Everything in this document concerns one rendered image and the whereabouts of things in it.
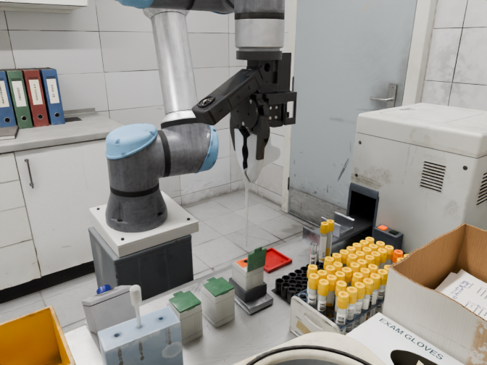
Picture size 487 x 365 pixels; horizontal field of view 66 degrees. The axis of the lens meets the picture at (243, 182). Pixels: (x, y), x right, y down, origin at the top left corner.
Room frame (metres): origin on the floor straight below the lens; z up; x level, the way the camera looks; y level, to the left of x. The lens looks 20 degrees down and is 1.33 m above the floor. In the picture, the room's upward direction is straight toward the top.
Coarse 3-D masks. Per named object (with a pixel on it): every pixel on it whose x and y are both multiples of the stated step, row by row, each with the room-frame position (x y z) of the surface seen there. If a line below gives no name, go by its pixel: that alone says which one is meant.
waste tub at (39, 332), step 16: (16, 320) 0.42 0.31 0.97; (32, 320) 0.43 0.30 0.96; (48, 320) 0.44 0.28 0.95; (0, 336) 0.41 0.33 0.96; (16, 336) 0.42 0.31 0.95; (32, 336) 0.43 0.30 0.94; (48, 336) 0.44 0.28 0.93; (64, 336) 0.39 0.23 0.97; (0, 352) 0.40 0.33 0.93; (16, 352) 0.41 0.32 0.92; (32, 352) 0.42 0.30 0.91; (48, 352) 0.43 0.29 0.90; (64, 352) 0.38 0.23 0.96
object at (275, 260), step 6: (270, 252) 0.76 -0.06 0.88; (276, 252) 0.75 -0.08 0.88; (270, 258) 0.73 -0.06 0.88; (276, 258) 0.73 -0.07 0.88; (282, 258) 0.73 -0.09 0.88; (288, 258) 0.72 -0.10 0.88; (270, 264) 0.71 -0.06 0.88; (276, 264) 0.71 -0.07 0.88; (282, 264) 0.70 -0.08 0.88; (270, 270) 0.68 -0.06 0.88
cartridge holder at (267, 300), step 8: (232, 280) 0.60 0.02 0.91; (240, 288) 0.57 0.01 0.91; (256, 288) 0.58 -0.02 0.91; (264, 288) 0.59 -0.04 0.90; (240, 296) 0.57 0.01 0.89; (248, 296) 0.56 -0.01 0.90; (256, 296) 0.58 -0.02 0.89; (264, 296) 0.58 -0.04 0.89; (240, 304) 0.57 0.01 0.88; (248, 304) 0.56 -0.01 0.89; (256, 304) 0.56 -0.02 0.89; (264, 304) 0.56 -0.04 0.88; (248, 312) 0.55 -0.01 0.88
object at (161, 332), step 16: (128, 320) 0.42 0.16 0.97; (144, 320) 0.42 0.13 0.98; (160, 320) 0.42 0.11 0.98; (176, 320) 0.42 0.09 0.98; (112, 336) 0.39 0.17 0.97; (128, 336) 0.39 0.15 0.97; (144, 336) 0.39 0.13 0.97; (160, 336) 0.40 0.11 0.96; (176, 336) 0.41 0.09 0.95; (112, 352) 0.37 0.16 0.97; (128, 352) 0.38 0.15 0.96; (144, 352) 0.39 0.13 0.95; (160, 352) 0.40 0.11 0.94; (176, 352) 0.41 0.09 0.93
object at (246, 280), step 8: (232, 264) 0.60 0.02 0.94; (240, 264) 0.59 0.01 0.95; (232, 272) 0.60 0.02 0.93; (240, 272) 0.58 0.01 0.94; (248, 272) 0.57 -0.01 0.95; (256, 272) 0.58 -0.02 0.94; (240, 280) 0.58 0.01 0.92; (248, 280) 0.57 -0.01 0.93; (256, 280) 0.58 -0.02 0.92; (248, 288) 0.57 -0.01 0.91
